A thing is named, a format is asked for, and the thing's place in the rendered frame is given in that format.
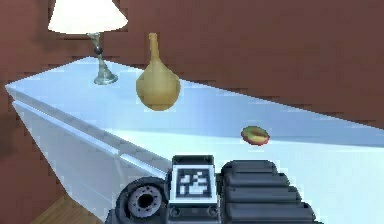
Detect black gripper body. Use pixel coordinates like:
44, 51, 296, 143
105, 176, 170, 224

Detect white shade table lamp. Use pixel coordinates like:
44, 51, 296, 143
47, 0, 129, 86

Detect red green apple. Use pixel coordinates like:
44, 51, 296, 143
240, 125, 270, 147

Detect white chest of drawers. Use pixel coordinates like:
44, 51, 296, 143
4, 56, 384, 224

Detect yellow round vase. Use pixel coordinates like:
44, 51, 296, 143
135, 32, 182, 112

